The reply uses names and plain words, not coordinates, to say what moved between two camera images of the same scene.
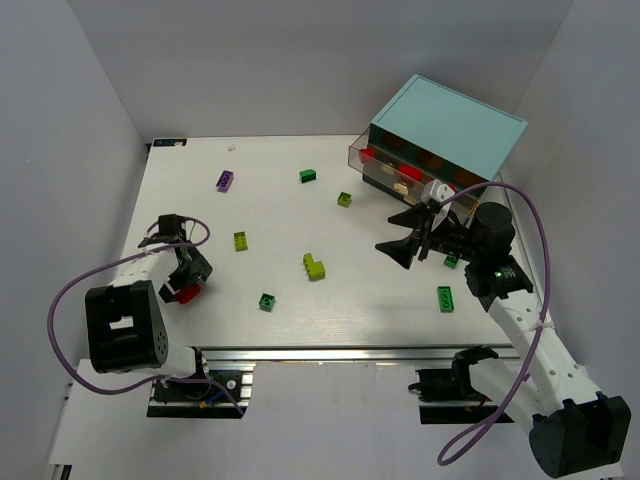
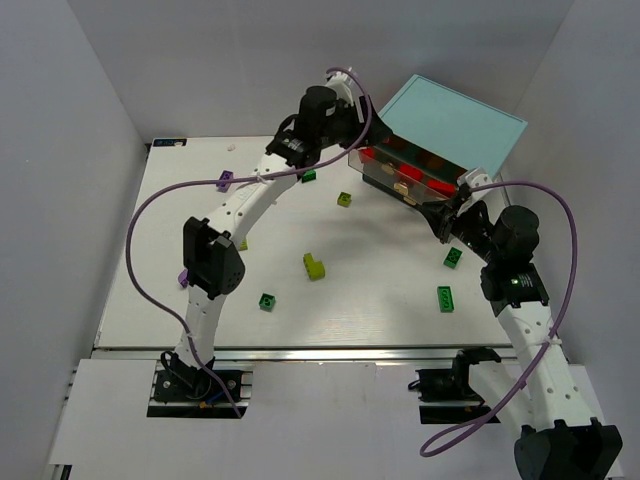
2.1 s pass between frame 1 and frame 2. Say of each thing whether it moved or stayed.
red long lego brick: stayed
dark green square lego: stayed
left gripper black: moved
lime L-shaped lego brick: stayed
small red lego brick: stayed
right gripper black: moved
